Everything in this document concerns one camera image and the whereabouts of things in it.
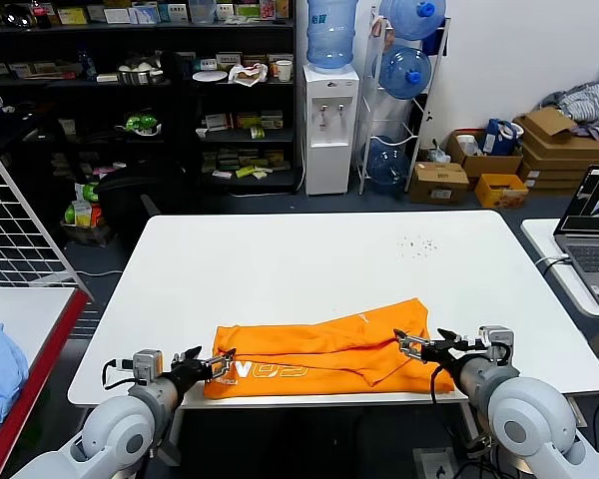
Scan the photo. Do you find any white plastic bag with bread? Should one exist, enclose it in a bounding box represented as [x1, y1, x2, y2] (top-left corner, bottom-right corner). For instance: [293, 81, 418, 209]
[228, 63, 271, 89]

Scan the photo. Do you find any grey open laptop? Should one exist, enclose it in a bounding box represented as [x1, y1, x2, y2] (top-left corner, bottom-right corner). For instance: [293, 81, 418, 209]
[553, 166, 599, 306]

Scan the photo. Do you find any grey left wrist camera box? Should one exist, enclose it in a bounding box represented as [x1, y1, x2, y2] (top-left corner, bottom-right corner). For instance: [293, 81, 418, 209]
[131, 348, 162, 385]

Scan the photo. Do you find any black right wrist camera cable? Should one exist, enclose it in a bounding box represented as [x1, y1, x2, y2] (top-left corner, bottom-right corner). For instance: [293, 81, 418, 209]
[428, 366, 448, 405]

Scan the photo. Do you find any large cardboard box open flap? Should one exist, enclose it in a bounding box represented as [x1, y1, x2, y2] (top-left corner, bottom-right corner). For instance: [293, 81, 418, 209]
[512, 107, 599, 161]

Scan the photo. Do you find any white wire jug rack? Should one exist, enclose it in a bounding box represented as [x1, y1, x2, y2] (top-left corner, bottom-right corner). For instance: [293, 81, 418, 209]
[356, 7, 453, 197]

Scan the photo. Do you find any grey floor power socket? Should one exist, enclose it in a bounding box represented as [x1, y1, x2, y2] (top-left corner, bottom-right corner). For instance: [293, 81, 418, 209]
[569, 398, 589, 428]

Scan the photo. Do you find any large blue water jug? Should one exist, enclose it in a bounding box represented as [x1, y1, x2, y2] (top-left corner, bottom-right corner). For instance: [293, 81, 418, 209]
[362, 135, 411, 197]
[379, 45, 434, 101]
[378, 0, 448, 42]
[306, 0, 359, 75]

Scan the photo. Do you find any open cardboard box red rim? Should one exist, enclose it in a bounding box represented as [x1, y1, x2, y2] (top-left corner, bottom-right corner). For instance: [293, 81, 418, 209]
[446, 130, 524, 187]

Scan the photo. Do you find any black shelving unit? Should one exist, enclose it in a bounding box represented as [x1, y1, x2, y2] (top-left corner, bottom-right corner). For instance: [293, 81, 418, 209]
[0, 0, 300, 197]

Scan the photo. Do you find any blue shopping bag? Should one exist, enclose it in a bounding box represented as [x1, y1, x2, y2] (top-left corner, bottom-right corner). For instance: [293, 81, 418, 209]
[484, 118, 525, 157]

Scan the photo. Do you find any black left wrist camera cable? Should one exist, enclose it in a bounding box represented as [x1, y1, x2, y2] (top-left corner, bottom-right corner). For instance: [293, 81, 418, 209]
[102, 358, 136, 388]

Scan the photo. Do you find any red-edged white table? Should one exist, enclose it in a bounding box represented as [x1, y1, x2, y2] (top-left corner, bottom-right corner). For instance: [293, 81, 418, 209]
[0, 286, 94, 479]

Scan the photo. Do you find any orange t-shirt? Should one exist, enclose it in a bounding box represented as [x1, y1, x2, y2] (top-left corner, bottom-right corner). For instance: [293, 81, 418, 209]
[202, 297, 455, 400]

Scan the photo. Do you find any large white table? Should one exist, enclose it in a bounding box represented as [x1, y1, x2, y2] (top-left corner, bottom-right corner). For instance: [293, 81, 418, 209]
[67, 209, 599, 410]

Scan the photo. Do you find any metal bowl with white buns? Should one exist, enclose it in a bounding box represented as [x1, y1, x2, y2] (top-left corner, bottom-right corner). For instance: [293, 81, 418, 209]
[117, 63, 166, 87]

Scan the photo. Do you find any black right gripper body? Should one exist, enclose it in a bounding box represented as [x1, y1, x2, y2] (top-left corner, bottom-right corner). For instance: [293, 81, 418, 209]
[421, 343, 468, 370]

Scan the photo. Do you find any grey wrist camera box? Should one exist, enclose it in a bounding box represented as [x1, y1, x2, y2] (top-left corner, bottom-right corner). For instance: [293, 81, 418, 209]
[131, 348, 162, 385]
[478, 324, 514, 361]

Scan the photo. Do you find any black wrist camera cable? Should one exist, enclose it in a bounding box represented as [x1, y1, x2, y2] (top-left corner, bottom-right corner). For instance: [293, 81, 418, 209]
[428, 366, 448, 405]
[102, 358, 136, 388]

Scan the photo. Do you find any grey striped clothes pile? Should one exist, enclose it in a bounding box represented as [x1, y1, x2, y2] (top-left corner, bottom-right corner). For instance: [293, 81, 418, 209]
[538, 83, 599, 139]

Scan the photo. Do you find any pink cloth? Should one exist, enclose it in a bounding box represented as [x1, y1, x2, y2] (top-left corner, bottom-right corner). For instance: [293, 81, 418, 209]
[370, 13, 396, 51]

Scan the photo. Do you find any yellow printed carton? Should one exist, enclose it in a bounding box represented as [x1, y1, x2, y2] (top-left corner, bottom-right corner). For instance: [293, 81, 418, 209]
[474, 174, 530, 210]

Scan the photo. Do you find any flat cardboard box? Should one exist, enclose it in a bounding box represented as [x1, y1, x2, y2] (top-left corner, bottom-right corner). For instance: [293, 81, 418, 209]
[517, 158, 590, 183]
[526, 178, 588, 194]

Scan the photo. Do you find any white bowl of green items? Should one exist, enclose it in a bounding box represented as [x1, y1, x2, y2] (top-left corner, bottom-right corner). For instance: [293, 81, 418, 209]
[115, 113, 162, 137]

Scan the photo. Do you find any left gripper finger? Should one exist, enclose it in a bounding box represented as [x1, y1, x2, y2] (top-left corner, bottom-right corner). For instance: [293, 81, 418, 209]
[202, 348, 239, 383]
[173, 345, 204, 368]

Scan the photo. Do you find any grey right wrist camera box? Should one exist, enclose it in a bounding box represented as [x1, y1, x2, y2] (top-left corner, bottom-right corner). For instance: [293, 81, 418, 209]
[478, 324, 514, 361]

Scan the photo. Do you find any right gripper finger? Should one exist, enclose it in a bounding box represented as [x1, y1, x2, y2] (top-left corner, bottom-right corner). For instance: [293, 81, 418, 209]
[436, 327, 473, 350]
[392, 329, 430, 360]

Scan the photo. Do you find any grey floor plate with symbol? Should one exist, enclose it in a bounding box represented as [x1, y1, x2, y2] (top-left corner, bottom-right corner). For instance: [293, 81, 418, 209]
[412, 447, 455, 479]

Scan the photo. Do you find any white laptop cable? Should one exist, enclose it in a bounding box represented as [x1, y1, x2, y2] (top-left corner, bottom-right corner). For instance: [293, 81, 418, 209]
[536, 254, 571, 274]

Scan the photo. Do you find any small white side table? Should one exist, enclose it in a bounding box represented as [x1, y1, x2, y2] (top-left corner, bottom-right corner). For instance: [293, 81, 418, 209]
[521, 218, 599, 318]

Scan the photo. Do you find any white wire grid panel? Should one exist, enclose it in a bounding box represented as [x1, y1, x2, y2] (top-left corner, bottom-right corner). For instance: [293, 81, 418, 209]
[0, 128, 95, 303]

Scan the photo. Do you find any clear plastic container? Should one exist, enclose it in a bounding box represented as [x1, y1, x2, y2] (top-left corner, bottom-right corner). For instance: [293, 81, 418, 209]
[188, 0, 219, 25]

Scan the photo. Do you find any white water dispenser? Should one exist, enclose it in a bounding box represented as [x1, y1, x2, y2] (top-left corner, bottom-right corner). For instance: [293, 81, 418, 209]
[302, 64, 360, 197]

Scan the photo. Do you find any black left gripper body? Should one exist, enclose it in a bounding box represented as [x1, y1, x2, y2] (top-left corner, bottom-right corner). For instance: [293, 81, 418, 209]
[169, 359, 212, 395]

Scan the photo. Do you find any black office chair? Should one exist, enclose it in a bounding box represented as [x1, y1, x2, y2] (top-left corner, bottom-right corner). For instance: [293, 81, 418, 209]
[97, 167, 191, 250]

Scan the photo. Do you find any light blue cloth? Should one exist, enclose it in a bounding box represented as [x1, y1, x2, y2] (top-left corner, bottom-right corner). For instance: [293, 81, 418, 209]
[0, 322, 30, 430]

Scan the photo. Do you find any basket of snack packs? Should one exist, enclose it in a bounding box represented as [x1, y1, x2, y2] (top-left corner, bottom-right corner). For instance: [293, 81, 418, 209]
[61, 182, 117, 248]

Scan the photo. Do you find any closed cardboard box with label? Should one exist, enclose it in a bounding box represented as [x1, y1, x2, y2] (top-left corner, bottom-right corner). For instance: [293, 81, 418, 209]
[409, 162, 471, 206]

